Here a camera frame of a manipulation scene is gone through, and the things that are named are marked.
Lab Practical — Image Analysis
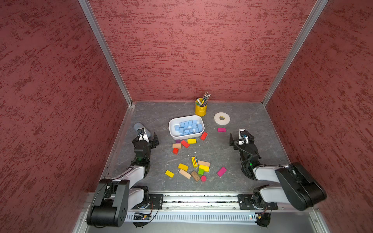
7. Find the yellow block centre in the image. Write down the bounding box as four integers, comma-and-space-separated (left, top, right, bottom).
178, 163, 188, 171

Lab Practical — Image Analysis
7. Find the striped yellow block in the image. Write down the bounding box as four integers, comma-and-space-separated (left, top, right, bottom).
191, 156, 198, 168

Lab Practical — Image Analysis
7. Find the bundle of pencils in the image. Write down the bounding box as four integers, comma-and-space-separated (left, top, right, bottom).
196, 92, 211, 107

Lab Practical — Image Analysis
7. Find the dark wood block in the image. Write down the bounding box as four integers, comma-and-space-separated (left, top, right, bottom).
191, 171, 201, 182

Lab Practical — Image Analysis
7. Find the tan wood block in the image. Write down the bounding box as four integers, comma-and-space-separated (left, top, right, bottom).
198, 160, 210, 167

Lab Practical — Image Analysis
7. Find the white tape roll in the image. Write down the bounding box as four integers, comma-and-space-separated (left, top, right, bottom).
214, 112, 230, 126

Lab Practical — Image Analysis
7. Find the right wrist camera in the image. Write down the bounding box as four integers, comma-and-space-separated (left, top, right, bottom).
238, 129, 254, 145

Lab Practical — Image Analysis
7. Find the white rectangular bowl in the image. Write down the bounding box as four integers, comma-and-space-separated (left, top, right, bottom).
169, 115, 205, 140

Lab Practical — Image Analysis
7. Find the red flat block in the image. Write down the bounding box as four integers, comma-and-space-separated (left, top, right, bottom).
181, 140, 190, 148

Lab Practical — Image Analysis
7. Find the yellow metal pencil bucket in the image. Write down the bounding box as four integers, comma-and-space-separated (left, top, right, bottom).
195, 99, 207, 117

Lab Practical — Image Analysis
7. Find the magenta flat block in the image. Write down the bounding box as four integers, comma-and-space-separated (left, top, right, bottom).
217, 128, 227, 133

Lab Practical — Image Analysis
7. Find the yellow block near bowl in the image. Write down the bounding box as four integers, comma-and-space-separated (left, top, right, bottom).
187, 138, 197, 144

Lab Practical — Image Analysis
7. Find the natural wood long block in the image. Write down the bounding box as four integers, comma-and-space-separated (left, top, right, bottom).
179, 169, 192, 180

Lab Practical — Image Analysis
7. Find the tan block left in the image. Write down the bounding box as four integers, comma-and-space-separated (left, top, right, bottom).
172, 143, 182, 149

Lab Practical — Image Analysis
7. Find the yellow block front left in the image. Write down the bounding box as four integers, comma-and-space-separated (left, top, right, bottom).
165, 170, 174, 178

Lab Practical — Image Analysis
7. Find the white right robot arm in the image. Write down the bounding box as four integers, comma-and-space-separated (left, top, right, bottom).
229, 129, 327, 211

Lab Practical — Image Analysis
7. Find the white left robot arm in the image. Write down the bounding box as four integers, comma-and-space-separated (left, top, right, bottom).
86, 128, 159, 228

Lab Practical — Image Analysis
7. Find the aluminium front rail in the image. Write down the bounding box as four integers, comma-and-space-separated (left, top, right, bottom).
83, 191, 318, 212

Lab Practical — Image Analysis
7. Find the yellow block beside green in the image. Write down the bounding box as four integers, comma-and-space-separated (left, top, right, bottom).
199, 165, 209, 172

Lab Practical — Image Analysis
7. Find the red upright block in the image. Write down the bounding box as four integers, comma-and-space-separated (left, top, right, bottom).
201, 132, 208, 140

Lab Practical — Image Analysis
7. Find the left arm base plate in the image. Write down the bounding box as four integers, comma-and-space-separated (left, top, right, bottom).
137, 194, 164, 210

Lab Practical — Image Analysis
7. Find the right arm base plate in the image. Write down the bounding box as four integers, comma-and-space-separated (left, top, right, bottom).
237, 194, 278, 212

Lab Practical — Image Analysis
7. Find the magenta block front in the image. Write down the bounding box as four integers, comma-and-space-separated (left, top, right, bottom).
217, 167, 227, 177

